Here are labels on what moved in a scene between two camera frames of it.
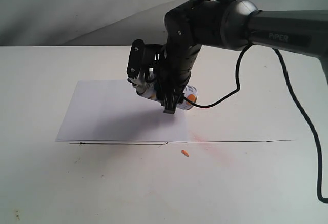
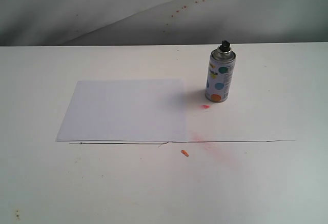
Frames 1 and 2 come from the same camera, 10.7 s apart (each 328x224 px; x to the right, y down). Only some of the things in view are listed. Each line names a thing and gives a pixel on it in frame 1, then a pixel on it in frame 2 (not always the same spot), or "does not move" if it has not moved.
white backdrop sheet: [127, 12] does not move
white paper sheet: [116, 111] does not move
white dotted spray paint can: [148, 90] to [220, 73]
